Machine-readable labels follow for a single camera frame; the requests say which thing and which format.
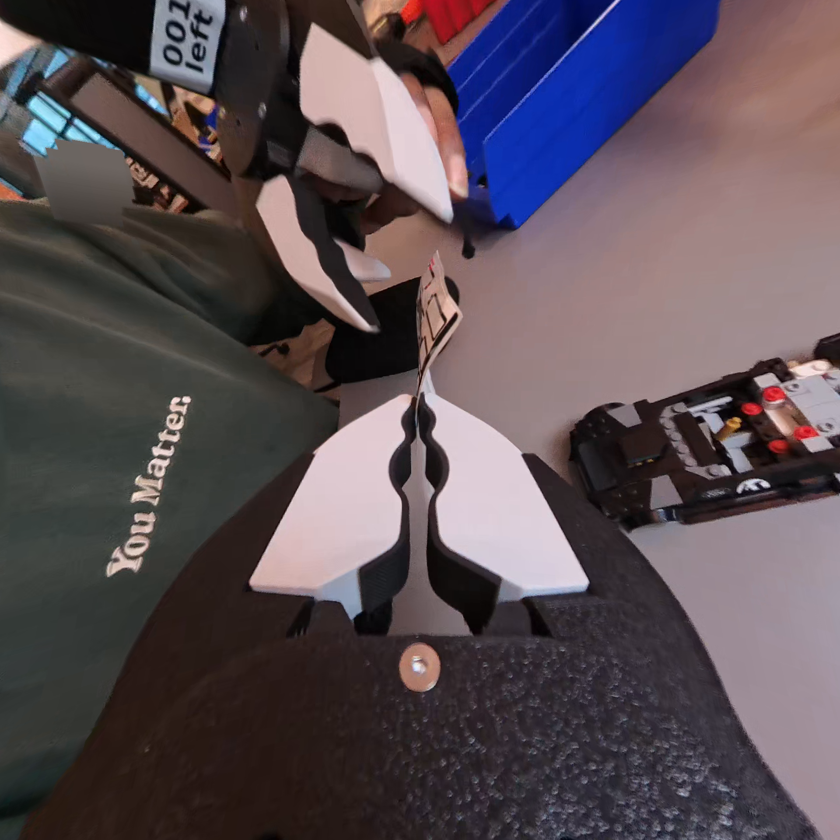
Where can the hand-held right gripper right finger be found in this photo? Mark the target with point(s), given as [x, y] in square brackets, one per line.
[505, 519]

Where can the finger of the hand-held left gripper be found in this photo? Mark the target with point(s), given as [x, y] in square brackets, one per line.
[374, 125]
[295, 230]

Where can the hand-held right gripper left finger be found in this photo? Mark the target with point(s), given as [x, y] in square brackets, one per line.
[335, 519]

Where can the sticker sheet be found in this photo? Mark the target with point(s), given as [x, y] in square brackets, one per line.
[440, 322]

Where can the black lego car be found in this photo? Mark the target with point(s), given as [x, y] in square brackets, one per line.
[670, 460]

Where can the person's left hand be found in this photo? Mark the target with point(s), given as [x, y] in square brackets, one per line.
[453, 151]

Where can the red plastic bin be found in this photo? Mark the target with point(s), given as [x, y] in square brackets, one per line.
[453, 16]

